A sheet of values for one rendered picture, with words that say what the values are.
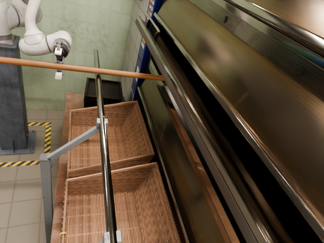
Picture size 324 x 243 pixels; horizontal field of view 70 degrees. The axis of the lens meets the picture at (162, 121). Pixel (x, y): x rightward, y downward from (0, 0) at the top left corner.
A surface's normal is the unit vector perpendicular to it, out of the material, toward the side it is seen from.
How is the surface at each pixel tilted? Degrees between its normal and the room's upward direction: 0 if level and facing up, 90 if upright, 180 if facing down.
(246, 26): 90
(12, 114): 90
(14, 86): 90
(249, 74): 70
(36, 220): 0
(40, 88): 90
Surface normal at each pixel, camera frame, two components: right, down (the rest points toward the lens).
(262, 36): -0.94, -0.04
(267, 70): -0.79, -0.30
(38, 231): 0.25, -0.77
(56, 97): 0.25, 0.64
